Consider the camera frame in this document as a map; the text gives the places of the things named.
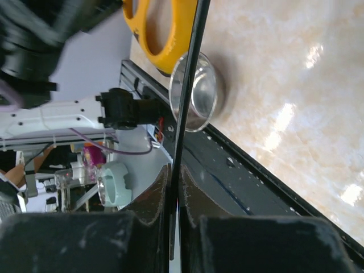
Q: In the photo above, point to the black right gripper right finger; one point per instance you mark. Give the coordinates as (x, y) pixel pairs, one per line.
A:
(208, 233)

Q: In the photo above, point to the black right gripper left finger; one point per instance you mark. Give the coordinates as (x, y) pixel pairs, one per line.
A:
(147, 238)

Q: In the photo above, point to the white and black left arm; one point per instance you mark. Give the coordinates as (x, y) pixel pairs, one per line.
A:
(33, 36)

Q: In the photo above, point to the stainless steel pet bowl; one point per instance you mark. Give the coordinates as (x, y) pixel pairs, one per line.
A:
(208, 93)

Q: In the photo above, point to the yellow double pet bowl holder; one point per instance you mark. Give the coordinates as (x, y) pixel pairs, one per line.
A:
(162, 29)

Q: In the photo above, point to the mint green tape dispenser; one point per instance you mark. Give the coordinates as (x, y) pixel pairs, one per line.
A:
(111, 184)

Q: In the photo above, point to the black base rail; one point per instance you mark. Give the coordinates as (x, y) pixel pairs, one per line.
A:
(225, 172)

